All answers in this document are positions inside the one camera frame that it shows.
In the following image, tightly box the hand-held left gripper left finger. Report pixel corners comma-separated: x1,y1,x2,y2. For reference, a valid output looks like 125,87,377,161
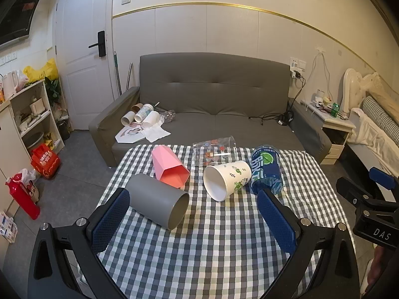
28,188,131,299

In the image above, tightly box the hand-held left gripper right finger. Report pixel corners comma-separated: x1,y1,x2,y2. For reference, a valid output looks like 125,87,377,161
257,188,361,299

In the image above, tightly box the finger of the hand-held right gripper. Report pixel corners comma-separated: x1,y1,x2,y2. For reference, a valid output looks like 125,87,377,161
369,167,399,191
336,176,375,207

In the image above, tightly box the grey cup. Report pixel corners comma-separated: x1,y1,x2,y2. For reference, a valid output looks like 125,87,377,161
124,174,190,231

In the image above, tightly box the blue can-shaped cup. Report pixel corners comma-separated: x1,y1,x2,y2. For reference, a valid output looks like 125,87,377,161
251,145,284,195

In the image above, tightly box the white paper cup green print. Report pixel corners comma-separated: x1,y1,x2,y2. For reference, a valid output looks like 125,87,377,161
203,161,252,202

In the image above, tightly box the pink faceted cup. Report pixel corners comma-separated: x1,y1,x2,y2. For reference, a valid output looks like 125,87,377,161
151,145,191,189

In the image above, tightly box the clear printed plastic cup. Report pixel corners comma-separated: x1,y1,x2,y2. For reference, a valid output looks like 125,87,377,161
192,135,237,167

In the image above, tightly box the plain white paper cup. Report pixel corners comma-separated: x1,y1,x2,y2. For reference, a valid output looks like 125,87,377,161
121,110,138,126
143,111,161,128

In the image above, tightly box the white printed paper cup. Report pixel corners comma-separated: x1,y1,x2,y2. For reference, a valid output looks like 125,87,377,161
134,104,154,123

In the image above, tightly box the white bedding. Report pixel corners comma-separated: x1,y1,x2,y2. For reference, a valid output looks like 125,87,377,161
347,108,399,200

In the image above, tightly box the white nightstand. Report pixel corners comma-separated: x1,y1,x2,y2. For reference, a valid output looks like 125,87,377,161
301,100,356,165

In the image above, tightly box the striped pillow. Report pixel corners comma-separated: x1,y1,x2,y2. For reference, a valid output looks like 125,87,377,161
362,96,399,138

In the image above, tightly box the checkered tablecloth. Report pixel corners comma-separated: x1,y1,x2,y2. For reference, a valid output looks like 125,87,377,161
76,144,362,299

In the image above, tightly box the white plastic bag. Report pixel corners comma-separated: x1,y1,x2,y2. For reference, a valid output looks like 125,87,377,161
18,168,40,204

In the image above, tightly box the red bottle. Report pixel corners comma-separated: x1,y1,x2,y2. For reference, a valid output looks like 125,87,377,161
5,176,41,220

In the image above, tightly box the white bed headboard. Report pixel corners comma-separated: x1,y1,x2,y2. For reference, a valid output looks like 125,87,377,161
341,68,388,116

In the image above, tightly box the white tissue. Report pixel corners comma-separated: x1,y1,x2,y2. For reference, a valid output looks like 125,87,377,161
142,124,171,143

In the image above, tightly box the printed cardboard box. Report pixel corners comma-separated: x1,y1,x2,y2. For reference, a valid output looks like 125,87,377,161
0,211,17,243

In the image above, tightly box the grey basin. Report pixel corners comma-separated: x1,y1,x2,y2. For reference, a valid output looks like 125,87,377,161
23,132,44,149

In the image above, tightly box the white kitchen cabinet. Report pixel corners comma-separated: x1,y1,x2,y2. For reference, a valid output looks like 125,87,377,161
0,102,32,214

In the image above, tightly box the green plant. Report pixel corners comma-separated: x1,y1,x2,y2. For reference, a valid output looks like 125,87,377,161
44,76,62,104

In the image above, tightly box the white storage shelf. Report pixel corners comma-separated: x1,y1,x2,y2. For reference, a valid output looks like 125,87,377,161
9,79,65,160

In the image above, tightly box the grey sofa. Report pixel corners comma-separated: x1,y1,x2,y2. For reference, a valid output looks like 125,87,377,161
89,52,332,169

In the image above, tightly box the yellow plastic bag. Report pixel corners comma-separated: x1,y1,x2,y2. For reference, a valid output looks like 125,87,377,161
24,58,59,83

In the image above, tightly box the white electric kettle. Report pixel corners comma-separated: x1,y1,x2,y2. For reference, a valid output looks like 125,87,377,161
2,71,18,99

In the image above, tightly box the white door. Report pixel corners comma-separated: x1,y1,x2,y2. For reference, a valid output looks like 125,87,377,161
54,0,114,130

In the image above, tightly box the black range hood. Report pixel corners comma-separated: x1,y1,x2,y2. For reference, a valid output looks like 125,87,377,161
0,0,45,50

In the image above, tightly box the black charger cable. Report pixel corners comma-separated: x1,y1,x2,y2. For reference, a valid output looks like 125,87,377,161
249,70,308,127

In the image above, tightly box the white cable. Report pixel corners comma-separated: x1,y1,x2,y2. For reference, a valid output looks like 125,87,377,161
307,46,333,101

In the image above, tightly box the white wall outlet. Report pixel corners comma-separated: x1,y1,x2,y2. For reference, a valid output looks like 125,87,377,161
289,57,308,70

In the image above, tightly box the green mop handle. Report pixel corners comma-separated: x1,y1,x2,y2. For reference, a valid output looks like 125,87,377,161
113,51,123,96

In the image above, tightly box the black door lock handle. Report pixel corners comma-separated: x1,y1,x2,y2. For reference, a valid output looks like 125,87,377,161
88,31,106,57

